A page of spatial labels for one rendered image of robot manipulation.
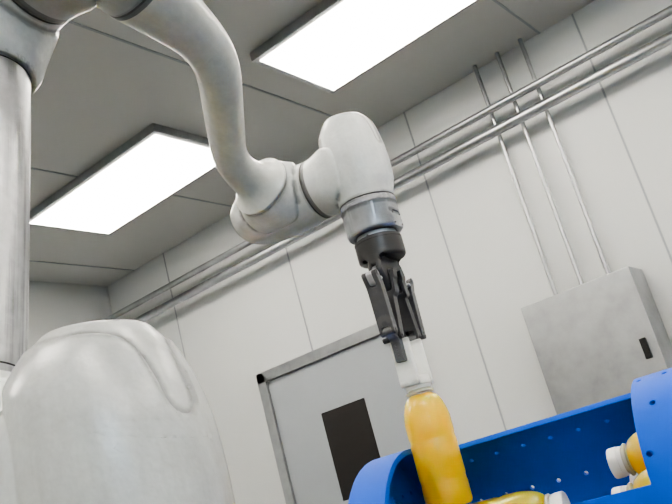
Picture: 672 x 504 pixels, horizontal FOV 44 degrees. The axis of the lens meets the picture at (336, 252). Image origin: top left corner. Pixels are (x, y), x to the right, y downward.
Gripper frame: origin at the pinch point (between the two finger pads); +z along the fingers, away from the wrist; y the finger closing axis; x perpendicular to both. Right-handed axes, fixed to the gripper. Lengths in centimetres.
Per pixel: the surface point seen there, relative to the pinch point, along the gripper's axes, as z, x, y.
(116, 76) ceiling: -204, 181, 164
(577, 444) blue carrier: 16.9, -17.0, 10.9
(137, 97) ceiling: -204, 189, 186
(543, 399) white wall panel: -15, 81, 338
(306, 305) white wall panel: -118, 218, 353
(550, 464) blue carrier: 18.7, -11.9, 12.1
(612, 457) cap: 19.8, -24.1, -1.7
